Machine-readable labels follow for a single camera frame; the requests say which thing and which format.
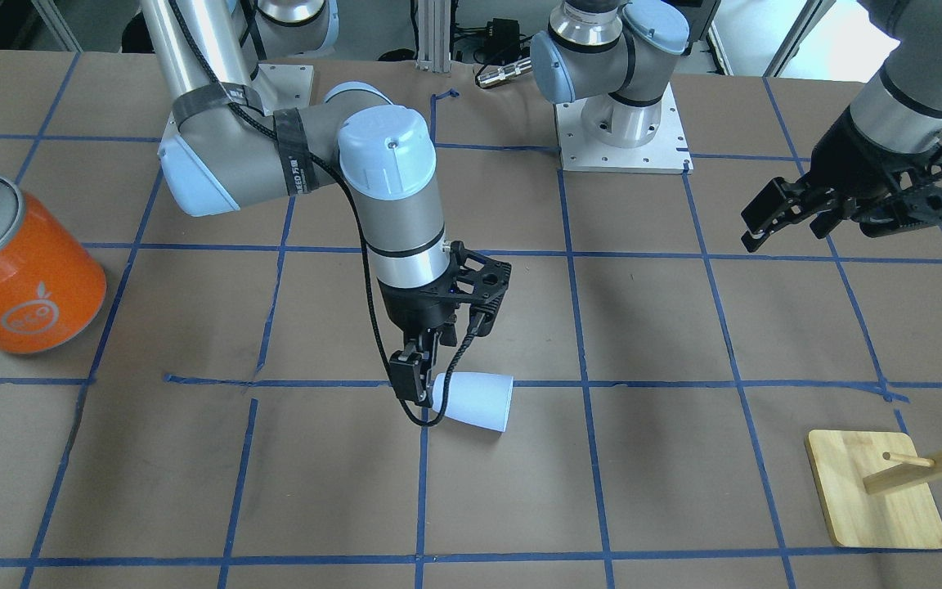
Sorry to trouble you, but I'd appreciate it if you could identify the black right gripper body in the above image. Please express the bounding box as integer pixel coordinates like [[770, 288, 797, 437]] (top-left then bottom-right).
[[378, 276, 472, 349]]

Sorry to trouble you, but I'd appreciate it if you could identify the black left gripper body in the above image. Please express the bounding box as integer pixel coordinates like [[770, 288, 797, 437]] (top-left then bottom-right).
[[806, 109, 942, 239]]

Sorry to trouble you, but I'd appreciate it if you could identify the light blue plastic cup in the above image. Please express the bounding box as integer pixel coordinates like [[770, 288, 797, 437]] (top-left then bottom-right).
[[445, 371, 514, 433]]

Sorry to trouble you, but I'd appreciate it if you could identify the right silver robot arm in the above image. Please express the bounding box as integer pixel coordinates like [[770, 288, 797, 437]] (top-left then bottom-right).
[[141, 1, 459, 407]]

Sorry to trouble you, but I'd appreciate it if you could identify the wooden cup stand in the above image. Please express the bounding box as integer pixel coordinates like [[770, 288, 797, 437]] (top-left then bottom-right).
[[804, 429, 942, 551]]

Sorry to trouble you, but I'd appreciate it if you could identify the orange can with silver lid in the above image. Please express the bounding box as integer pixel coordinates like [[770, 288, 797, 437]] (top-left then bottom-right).
[[0, 175, 107, 355]]

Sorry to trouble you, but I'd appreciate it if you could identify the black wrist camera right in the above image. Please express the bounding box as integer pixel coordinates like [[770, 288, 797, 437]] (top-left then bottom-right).
[[442, 240, 512, 338]]

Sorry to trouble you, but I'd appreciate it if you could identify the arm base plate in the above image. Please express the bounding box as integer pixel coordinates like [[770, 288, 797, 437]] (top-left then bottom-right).
[[554, 85, 694, 174], [250, 63, 315, 113]]

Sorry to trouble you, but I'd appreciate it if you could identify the aluminium frame post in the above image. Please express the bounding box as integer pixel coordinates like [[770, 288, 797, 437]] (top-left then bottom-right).
[[412, 0, 455, 74]]

